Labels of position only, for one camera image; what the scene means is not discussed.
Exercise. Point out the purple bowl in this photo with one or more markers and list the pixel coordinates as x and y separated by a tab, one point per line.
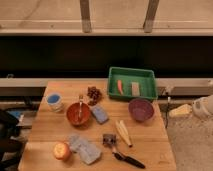
140	109

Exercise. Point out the green plastic tray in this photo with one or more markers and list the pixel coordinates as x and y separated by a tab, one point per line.
145	78

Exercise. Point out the bunch of dark grapes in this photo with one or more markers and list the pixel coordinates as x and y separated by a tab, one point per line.
94	95

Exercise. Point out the black chair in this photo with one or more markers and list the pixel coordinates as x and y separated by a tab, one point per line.
7	144

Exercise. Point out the orange pepper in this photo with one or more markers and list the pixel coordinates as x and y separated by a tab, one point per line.
119	86

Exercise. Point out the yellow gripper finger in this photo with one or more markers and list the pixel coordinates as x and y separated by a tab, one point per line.
183	110

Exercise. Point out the red yellow apple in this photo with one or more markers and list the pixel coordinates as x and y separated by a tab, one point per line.
61	151

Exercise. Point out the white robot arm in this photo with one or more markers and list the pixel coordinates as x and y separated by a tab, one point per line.
201	107

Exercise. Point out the gray crumpled cloth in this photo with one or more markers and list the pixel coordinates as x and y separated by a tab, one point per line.
87	151

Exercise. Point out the blue sponge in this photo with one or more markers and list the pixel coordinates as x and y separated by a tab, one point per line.
99	114

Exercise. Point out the fork in orange bowl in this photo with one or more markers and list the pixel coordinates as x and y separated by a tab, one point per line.
80	107

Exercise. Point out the black handled spatula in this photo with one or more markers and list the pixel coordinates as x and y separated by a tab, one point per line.
110	141

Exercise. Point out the orange bowl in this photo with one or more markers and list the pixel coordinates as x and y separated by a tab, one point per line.
73	111

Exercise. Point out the beige sponge block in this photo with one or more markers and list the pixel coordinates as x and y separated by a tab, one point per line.
135	89

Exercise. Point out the white cup blue lid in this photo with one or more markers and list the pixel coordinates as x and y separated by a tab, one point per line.
54	102

